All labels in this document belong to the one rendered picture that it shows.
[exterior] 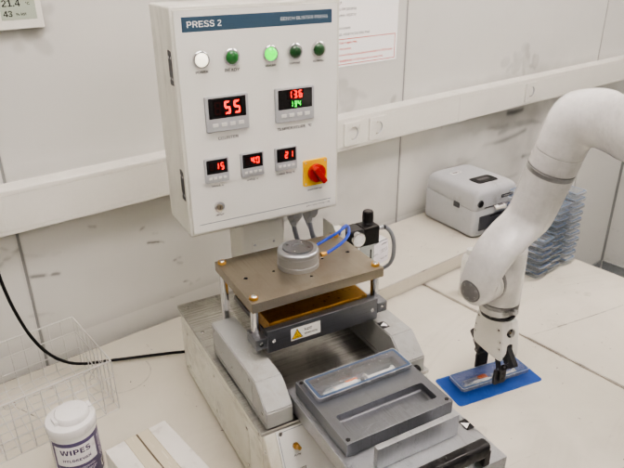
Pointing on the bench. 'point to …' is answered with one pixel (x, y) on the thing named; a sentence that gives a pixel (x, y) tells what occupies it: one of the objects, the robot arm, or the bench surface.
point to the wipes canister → (74, 435)
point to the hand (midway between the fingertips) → (489, 368)
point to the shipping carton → (154, 450)
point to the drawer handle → (463, 456)
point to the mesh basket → (56, 387)
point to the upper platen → (305, 305)
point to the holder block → (378, 409)
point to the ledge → (420, 253)
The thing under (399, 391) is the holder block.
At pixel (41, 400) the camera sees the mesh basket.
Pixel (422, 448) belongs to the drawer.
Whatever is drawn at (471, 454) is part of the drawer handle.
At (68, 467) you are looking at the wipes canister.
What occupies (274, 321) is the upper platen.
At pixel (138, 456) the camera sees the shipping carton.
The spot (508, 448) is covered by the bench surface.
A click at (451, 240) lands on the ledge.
